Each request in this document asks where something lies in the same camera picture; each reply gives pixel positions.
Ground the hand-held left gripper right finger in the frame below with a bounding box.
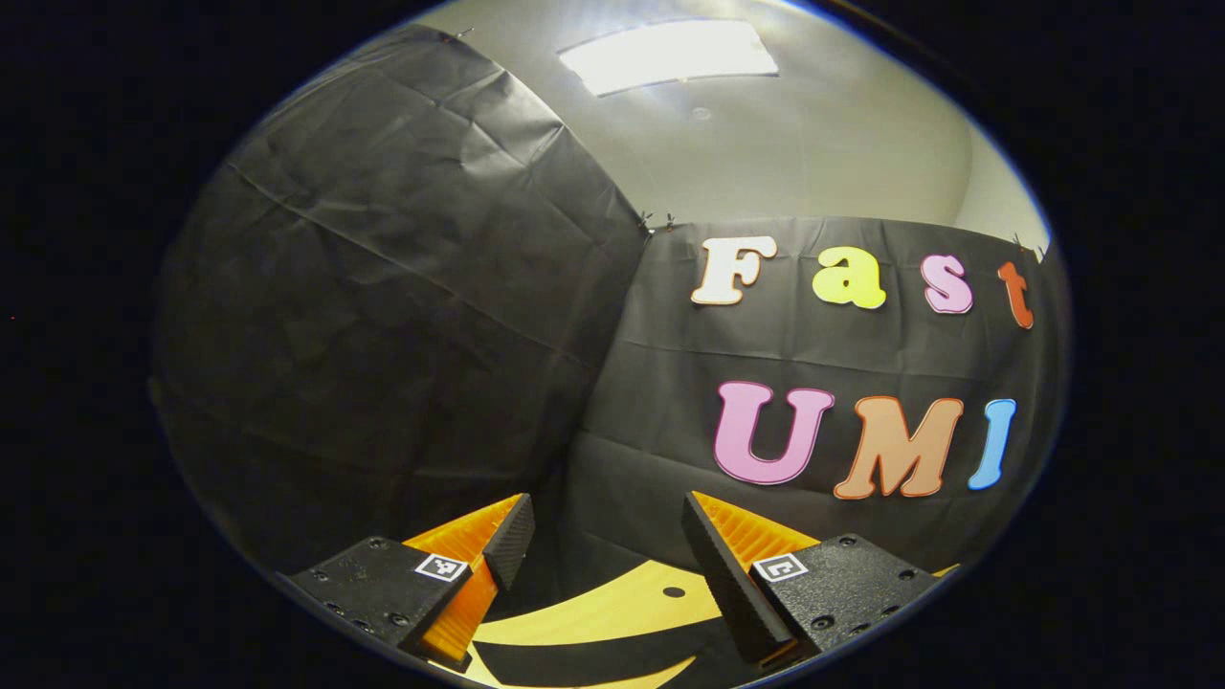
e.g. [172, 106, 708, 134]
[681, 490, 944, 667]

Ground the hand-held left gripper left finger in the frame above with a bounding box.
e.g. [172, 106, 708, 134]
[278, 492, 535, 671]

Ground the black garment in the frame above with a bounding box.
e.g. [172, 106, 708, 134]
[474, 615, 762, 689]

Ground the black backdrop cloth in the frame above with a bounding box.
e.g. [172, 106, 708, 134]
[153, 24, 1068, 623]

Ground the rectangular ceiling light panel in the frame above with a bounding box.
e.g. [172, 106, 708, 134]
[558, 19, 781, 99]

